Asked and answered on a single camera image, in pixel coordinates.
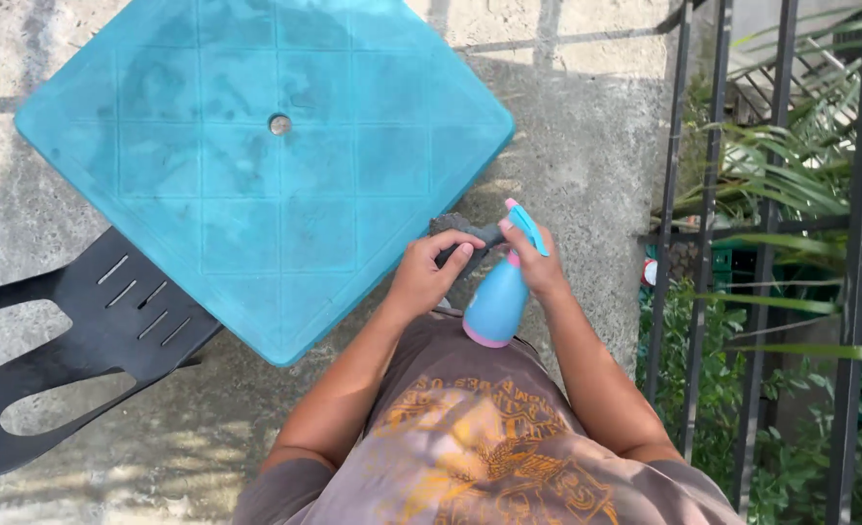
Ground person's left hand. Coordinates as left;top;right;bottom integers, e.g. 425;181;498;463
386;229;487;319

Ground person's right hand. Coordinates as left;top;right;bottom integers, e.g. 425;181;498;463
498;218;572;305

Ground grey cleaning cloth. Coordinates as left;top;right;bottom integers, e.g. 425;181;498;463
429;212;508;282

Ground blue pink spray bottle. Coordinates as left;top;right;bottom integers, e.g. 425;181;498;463
462;197;551;350

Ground person's brown printed shirt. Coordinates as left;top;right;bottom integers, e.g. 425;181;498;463
230;308;749;525

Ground black metal railing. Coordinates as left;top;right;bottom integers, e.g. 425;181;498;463
638;0;862;525

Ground blue plastic square table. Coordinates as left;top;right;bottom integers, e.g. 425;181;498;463
13;0;517;368

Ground green plants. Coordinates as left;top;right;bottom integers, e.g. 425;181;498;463
637;7;862;525

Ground black plastic chair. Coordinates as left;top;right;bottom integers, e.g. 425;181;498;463
0;226;225;486

